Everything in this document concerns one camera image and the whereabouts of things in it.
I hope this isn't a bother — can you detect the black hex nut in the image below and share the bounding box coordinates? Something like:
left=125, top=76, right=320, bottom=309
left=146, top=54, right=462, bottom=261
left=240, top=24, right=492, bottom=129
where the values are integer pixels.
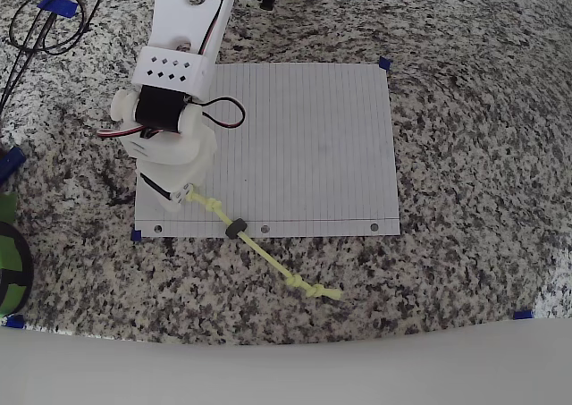
left=224, top=217, right=248, bottom=240

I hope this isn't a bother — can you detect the yellow-green knotted rope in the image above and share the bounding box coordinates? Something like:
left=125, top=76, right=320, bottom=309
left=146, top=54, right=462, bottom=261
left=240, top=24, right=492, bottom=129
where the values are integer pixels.
left=186, top=189, right=344, bottom=302

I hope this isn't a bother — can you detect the lined paper sheet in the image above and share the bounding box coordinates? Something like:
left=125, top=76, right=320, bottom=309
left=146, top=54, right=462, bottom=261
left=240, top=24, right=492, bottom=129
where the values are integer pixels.
left=133, top=62, right=401, bottom=240

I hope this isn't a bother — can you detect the green and black roll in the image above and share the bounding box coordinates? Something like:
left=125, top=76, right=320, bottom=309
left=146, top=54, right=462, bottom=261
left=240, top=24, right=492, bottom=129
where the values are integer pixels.
left=0, top=220, right=35, bottom=317

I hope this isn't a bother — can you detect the white backdrop board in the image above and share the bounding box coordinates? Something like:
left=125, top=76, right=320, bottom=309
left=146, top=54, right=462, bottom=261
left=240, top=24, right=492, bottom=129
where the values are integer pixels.
left=0, top=317, right=572, bottom=405

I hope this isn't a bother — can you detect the red black servo cable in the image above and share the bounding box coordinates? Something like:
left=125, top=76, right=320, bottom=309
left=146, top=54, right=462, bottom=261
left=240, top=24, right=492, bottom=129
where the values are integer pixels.
left=196, top=0, right=251, bottom=130
left=97, top=125, right=156, bottom=141

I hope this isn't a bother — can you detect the thin black looped cable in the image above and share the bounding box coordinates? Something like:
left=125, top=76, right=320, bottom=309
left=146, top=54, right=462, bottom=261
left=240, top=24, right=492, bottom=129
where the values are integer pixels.
left=7, top=0, right=127, bottom=57

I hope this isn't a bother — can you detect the black straight cable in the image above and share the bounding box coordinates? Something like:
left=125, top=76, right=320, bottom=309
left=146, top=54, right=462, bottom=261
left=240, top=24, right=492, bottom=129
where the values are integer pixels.
left=0, top=0, right=80, bottom=115

